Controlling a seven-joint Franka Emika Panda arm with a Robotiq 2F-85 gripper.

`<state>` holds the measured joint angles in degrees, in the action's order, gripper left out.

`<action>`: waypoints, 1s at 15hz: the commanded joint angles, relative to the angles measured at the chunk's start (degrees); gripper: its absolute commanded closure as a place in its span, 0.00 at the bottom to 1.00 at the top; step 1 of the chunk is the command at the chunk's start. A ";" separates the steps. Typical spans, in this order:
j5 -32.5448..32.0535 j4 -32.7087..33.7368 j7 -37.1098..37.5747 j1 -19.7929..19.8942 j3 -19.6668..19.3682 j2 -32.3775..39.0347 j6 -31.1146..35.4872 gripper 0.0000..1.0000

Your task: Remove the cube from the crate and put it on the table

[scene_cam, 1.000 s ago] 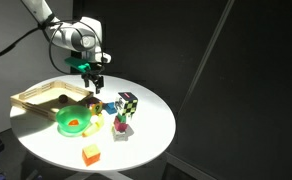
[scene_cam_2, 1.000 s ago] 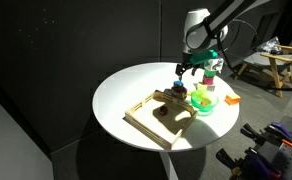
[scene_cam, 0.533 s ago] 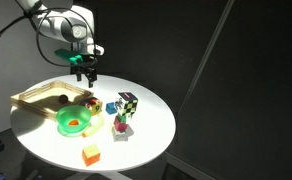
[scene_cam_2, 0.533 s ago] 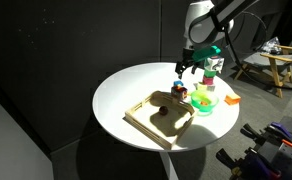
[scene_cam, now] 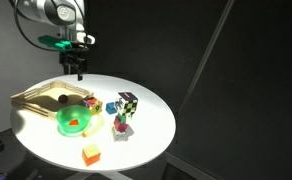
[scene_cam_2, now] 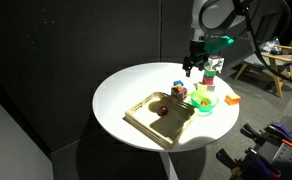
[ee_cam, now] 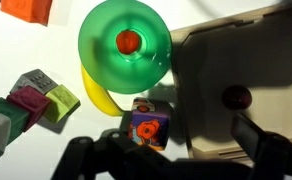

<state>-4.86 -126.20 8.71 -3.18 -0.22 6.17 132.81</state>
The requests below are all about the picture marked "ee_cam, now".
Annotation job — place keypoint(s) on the green translucent bowl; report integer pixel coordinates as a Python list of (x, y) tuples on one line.
[(99, 50)]

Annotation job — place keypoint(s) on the dark red ball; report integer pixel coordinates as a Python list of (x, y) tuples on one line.
[(236, 97)]

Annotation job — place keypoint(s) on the grey block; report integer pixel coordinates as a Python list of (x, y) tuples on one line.
[(36, 80)]

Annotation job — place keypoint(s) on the yellow-green block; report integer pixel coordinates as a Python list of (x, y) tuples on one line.
[(62, 101)]

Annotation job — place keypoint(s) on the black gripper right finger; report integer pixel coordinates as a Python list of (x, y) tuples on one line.
[(272, 156)]

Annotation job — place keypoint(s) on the yellow toy banana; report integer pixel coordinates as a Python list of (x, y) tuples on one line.
[(97, 98)]

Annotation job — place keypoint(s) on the magenta block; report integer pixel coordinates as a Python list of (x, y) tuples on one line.
[(29, 103)]

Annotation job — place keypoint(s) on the orange block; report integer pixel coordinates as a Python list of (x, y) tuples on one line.
[(27, 9)]

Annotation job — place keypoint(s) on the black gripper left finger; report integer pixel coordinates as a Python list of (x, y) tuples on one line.
[(119, 160)]

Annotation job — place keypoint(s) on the red toy strawberry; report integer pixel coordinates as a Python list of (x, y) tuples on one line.
[(128, 41)]

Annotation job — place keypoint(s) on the wooden slatted crate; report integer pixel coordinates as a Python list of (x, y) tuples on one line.
[(239, 60)]

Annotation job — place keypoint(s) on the green block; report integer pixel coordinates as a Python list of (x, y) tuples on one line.
[(11, 116)]

